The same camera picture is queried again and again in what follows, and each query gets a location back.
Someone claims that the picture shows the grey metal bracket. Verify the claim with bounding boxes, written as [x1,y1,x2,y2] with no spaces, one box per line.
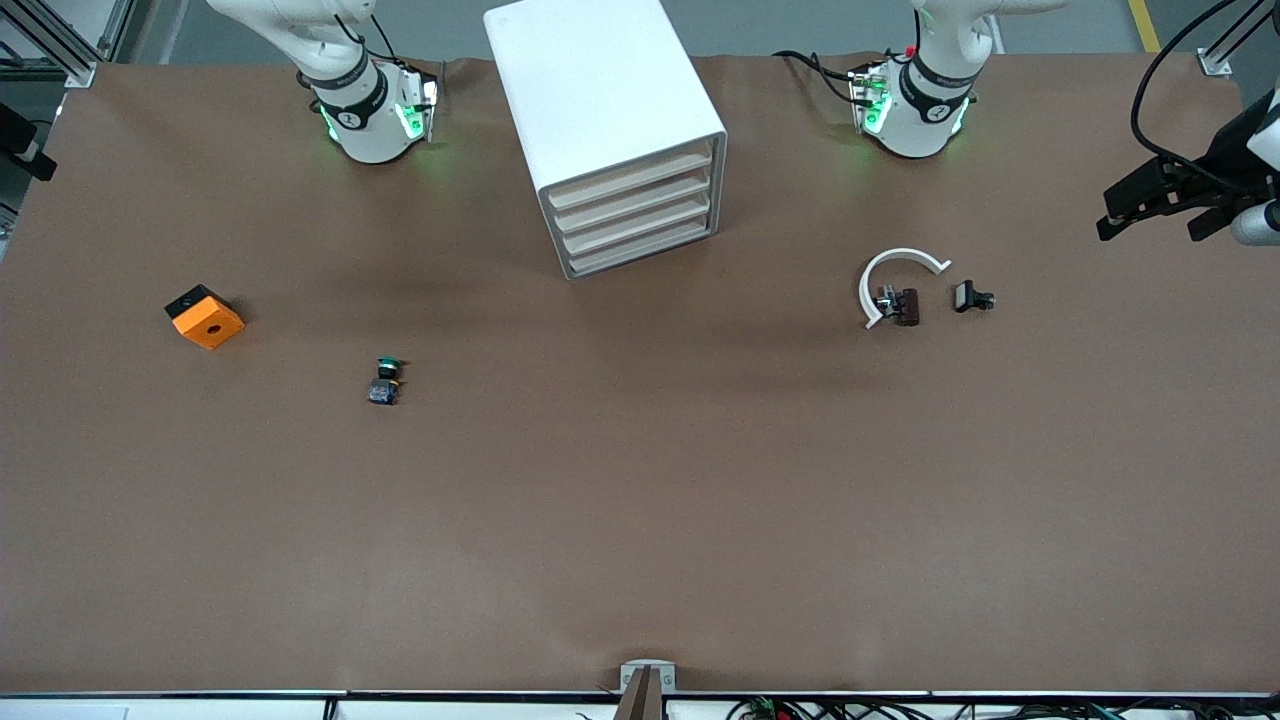
[619,659,678,694]

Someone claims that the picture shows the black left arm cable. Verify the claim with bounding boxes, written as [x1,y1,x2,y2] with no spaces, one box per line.
[1130,0,1251,191]

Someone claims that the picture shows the black table edge trim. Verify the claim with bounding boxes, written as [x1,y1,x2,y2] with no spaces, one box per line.
[0,688,1280,702]

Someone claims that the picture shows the aluminium frame profile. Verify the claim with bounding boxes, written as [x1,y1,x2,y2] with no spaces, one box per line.
[0,0,99,89]
[98,0,138,63]
[1195,30,1241,79]

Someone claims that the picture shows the brown rocker switch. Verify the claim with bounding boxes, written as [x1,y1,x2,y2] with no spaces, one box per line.
[876,285,922,328]

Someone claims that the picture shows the tangled black cables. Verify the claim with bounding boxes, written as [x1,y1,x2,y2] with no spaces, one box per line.
[725,697,1280,720]

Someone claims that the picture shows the black base cable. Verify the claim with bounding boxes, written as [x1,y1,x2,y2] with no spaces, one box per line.
[772,48,863,109]

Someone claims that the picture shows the green push button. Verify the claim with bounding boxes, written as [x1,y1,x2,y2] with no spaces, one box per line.
[367,355,405,408]

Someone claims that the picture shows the yellow floor tape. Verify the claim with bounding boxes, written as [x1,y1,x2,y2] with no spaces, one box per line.
[1128,0,1163,53]

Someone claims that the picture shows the white half-ring clamp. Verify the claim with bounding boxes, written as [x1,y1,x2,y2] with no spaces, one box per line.
[859,247,953,331]

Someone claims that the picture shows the brown post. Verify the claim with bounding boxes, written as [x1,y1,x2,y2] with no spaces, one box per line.
[612,666,669,720]

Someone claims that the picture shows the orange and black block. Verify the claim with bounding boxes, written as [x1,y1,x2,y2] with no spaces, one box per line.
[164,284,246,351]

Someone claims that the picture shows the brown table cover mat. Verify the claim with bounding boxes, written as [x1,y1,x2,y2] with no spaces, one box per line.
[0,52,1280,696]

